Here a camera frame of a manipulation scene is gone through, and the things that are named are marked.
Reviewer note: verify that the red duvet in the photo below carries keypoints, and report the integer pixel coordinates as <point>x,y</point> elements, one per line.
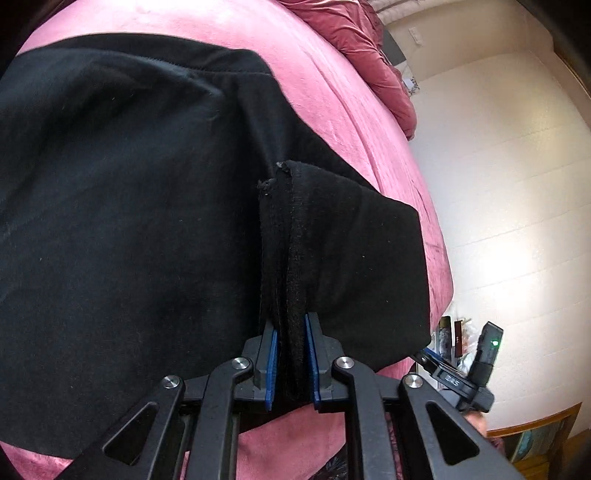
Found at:
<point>369,60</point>

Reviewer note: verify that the white wall switch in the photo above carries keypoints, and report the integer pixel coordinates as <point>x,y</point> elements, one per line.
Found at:
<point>415,36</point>

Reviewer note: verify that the white floral headboard panel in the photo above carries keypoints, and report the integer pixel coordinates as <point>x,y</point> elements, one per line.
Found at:
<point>411,85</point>

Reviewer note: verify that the person's right hand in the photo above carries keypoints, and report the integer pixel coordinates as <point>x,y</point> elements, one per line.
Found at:
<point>480,423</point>

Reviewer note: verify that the pink bed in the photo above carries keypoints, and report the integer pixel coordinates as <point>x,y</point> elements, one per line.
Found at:
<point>351,115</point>

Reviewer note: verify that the grey headboard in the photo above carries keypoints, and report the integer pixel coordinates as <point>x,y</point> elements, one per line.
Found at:
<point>392,48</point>

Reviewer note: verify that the wooden bookshelf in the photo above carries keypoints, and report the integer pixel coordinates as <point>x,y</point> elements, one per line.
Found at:
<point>540,436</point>

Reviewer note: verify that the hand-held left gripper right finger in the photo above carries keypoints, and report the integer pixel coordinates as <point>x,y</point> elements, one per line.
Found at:
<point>314,364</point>

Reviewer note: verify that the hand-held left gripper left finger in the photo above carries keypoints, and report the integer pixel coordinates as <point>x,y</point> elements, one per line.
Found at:
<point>272,369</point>

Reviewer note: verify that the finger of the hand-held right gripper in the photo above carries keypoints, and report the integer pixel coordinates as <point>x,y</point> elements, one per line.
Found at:
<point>431,364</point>

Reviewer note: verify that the black pants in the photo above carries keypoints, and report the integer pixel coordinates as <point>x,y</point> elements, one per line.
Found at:
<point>138,230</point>

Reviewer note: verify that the cluttered small boxes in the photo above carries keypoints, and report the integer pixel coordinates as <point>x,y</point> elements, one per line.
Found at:
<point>457,337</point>

